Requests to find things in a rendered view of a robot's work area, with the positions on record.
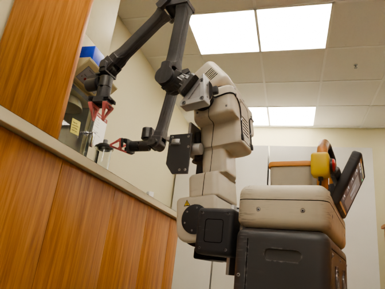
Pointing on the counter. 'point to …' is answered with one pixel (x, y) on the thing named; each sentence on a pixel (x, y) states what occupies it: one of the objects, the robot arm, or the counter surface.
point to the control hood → (92, 69)
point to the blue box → (92, 51)
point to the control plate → (85, 74)
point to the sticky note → (75, 127)
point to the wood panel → (42, 59)
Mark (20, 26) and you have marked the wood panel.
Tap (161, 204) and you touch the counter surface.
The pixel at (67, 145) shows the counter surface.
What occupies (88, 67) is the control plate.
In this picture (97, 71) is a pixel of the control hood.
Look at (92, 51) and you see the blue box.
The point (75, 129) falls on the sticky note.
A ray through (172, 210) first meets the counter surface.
